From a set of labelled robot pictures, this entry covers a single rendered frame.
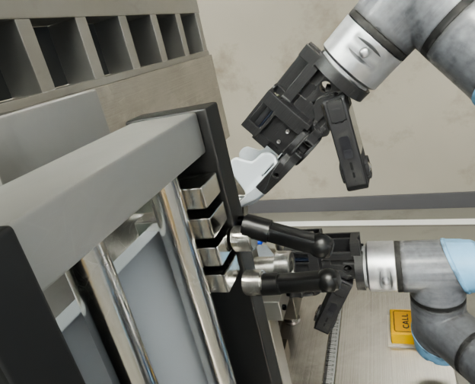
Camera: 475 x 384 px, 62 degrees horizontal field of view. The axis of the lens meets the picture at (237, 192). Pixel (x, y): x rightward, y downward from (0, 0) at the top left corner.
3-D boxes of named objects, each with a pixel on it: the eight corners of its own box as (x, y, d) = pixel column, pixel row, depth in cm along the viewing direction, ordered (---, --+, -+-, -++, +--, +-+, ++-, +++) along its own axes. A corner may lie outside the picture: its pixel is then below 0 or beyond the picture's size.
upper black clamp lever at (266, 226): (329, 266, 21) (335, 244, 20) (238, 240, 22) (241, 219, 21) (331, 252, 22) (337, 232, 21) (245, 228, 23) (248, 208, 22)
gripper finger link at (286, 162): (259, 177, 51) (304, 127, 48) (269, 186, 52) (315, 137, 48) (250, 190, 47) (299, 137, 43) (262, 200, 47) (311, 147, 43)
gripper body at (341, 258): (286, 228, 66) (361, 225, 62) (294, 272, 69) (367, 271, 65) (277, 253, 60) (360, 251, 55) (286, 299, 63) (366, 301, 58)
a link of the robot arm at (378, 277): (396, 272, 64) (398, 305, 56) (365, 273, 65) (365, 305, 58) (392, 231, 61) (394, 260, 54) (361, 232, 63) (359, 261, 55)
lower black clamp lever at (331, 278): (342, 297, 21) (336, 276, 21) (255, 302, 23) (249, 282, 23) (343, 282, 22) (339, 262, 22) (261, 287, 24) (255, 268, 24)
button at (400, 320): (434, 346, 70) (433, 335, 69) (391, 344, 73) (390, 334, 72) (428, 319, 76) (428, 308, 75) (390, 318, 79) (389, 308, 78)
